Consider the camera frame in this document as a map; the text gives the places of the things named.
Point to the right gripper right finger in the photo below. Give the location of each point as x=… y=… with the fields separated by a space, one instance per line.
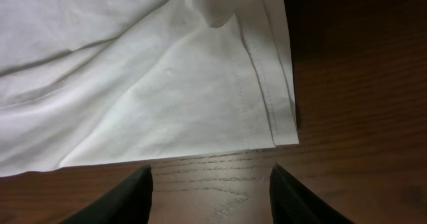
x=293 y=203

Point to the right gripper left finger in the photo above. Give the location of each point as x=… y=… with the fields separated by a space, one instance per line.
x=128 y=202

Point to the white t-shirt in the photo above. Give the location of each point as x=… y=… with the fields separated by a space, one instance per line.
x=90 y=82

